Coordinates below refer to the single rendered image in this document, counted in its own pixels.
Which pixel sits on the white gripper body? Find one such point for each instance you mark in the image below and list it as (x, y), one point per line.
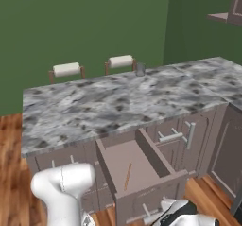
(168, 204)

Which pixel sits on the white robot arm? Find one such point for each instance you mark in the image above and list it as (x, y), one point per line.
(64, 185)

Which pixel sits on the orange straw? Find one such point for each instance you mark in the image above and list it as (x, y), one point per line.
(127, 177)

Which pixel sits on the closed grey-brown drawer front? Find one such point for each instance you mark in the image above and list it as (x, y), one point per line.
(168, 151)

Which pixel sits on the open grey-brown drawer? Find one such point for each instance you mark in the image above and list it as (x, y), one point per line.
(132, 160)

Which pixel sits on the wide grey-brown drawer front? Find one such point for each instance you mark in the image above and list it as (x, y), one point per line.
(44, 160)

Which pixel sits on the glass cup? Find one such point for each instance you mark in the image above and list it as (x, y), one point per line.
(140, 69)

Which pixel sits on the grey-brown corner cabinet door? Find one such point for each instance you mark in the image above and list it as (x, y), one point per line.
(227, 154)

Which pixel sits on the wooden stool with white cushion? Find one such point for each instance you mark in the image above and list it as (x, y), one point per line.
(120, 61)
(66, 69)

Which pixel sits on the grey-brown wall shelf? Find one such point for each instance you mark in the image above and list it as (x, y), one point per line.
(218, 17)

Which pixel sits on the grey-brown wall cabinet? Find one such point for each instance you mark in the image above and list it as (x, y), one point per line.
(235, 3)

